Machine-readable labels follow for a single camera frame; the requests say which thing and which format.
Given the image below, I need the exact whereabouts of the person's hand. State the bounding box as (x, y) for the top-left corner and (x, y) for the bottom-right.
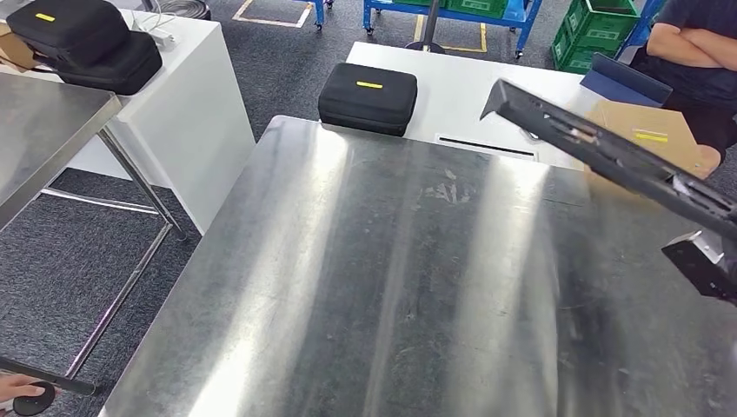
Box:
(0, 373), (47, 404)

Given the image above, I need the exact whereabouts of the black plastic plate bracket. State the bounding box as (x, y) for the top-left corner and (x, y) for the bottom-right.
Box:
(479, 78), (737, 243)

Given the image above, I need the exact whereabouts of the steel workbench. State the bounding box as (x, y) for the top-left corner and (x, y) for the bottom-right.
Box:
(97, 115), (737, 417)

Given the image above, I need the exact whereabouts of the black round disc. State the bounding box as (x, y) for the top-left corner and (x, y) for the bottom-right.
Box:
(12, 381), (57, 417)

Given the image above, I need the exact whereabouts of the black rod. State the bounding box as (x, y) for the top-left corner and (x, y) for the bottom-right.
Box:
(0, 356), (97, 397)

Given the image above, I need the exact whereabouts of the white cabinet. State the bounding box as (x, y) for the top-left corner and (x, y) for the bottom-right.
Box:
(66, 8), (257, 236)

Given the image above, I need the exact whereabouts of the black zip case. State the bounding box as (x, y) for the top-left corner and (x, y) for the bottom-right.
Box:
(5, 0), (131, 67)
(33, 30), (164, 96)
(317, 62), (419, 138)

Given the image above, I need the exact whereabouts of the cardboard box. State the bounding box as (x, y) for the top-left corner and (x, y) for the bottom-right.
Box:
(582, 99), (722, 181)
(0, 22), (43, 74)

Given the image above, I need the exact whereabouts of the white power strip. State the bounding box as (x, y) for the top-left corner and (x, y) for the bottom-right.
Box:
(129, 10), (176, 52)

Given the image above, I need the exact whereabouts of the blue metal cart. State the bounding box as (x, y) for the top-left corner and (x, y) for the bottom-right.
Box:
(361, 0), (544, 61)
(290, 0), (336, 30)

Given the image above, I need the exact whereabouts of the white table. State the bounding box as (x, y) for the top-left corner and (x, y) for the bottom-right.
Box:
(344, 41), (606, 172)

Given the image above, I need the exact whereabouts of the black pole stand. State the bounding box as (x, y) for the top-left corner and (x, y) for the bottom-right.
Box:
(404, 0), (448, 56)

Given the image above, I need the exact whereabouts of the green plastic crate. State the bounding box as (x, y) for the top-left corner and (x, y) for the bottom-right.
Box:
(550, 22), (620, 76)
(391, 0), (511, 19)
(566, 0), (642, 52)

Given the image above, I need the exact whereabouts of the dark blue panel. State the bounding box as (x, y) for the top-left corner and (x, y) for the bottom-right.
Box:
(580, 52), (674, 109)

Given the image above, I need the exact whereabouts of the person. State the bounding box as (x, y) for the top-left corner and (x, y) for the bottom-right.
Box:
(630, 0), (737, 181)

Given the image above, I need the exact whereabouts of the black coiled hose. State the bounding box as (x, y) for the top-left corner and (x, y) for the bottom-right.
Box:
(154, 0), (213, 21)

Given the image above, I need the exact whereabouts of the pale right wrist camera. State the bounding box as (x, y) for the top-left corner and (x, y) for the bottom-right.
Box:
(661, 229), (737, 308)

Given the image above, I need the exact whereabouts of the blue metal frame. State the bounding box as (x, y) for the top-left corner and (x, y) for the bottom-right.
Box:
(614, 0), (669, 63)

